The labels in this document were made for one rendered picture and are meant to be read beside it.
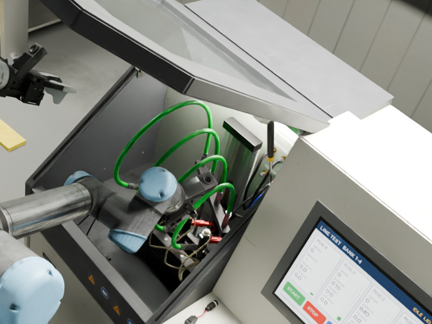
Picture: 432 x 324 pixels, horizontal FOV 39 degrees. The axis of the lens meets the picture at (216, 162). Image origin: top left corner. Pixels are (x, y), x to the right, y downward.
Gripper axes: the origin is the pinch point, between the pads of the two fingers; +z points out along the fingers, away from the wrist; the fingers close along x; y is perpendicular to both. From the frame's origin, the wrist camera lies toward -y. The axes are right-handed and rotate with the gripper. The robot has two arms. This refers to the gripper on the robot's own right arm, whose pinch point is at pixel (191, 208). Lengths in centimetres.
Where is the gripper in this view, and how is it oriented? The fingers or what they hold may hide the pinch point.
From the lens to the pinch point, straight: 163.3
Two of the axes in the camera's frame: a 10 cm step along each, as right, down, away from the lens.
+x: 5.6, 7.8, -3.0
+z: 1.3, 2.7, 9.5
